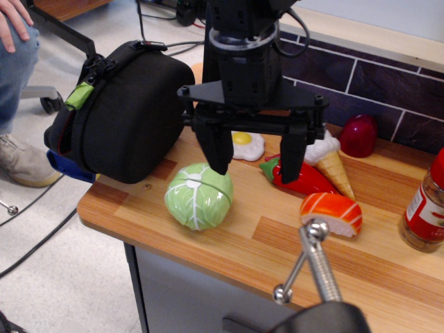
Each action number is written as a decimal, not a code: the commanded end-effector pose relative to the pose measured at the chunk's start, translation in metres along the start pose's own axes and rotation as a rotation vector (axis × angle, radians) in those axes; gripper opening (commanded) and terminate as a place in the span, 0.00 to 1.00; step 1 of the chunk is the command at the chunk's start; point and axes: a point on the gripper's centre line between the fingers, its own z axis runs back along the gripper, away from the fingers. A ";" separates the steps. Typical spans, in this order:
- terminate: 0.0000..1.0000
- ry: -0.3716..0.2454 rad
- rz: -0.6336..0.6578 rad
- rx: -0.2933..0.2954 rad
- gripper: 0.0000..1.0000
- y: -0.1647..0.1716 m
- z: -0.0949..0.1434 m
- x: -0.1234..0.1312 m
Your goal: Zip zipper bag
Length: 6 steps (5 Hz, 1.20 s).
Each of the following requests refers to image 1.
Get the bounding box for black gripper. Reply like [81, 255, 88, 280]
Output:
[178, 28, 328, 184]

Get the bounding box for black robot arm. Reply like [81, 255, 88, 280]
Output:
[178, 1, 328, 184]

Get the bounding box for black zipper bag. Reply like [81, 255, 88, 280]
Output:
[44, 40, 195, 184]

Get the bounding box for green tape zipper pull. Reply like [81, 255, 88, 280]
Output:
[65, 82, 94, 111]

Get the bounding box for person's hand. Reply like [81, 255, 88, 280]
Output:
[0, 0, 34, 53]

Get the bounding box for toy fried egg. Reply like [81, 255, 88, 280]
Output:
[232, 131, 265, 162]

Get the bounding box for red toy chili pepper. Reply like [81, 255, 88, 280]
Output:
[259, 154, 339, 195]

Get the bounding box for toy ice cream cone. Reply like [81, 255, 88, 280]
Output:
[304, 130, 355, 200]

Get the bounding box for green toy cabbage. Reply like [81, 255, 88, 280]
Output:
[164, 163, 234, 231]

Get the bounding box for dark red toy apple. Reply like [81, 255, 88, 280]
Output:
[339, 114, 378, 158]

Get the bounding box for toy salmon sushi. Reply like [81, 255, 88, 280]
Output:
[300, 193, 363, 237]

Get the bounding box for grey cabinet under table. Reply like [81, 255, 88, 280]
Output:
[124, 244, 296, 332]

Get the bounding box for spice jar red label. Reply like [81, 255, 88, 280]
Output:
[399, 151, 443, 253]

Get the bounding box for blue plastic block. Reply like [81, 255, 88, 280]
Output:
[46, 150, 96, 183]

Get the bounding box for office chair base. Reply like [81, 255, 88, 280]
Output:
[21, 1, 98, 114]

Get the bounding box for beige sneaker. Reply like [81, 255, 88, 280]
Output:
[1, 135, 60, 188]

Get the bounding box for person's leg in jeans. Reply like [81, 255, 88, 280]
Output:
[1, 18, 40, 135]

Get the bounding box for small metal ball rod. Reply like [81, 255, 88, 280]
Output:
[0, 200, 19, 216]

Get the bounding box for metal clamp screw handle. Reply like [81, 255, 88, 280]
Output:
[273, 219, 343, 305]

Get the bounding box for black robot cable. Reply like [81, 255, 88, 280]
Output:
[273, 7, 311, 58]

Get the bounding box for black floor cable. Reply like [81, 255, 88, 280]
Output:
[0, 173, 78, 278]

